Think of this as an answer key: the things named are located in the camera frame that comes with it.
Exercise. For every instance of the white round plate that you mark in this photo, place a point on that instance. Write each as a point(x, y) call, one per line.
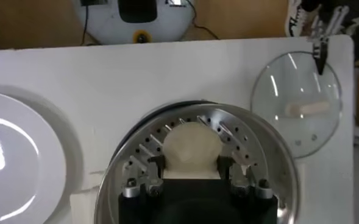
point(20, 170)

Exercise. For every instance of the white steamed baozi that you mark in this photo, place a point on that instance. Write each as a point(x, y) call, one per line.
point(191, 146)

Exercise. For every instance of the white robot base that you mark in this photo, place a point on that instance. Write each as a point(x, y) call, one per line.
point(106, 24)

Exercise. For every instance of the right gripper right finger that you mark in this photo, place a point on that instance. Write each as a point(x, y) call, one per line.
point(226, 167)

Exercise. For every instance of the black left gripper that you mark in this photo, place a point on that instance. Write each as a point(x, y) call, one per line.
point(334, 4)

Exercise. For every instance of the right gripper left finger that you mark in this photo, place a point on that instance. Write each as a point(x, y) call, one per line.
point(156, 167)

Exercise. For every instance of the steel perforated steamer basket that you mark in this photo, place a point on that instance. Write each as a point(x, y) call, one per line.
point(258, 146)

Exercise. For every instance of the round glass pot lid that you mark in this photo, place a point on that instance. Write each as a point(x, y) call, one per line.
point(289, 91)

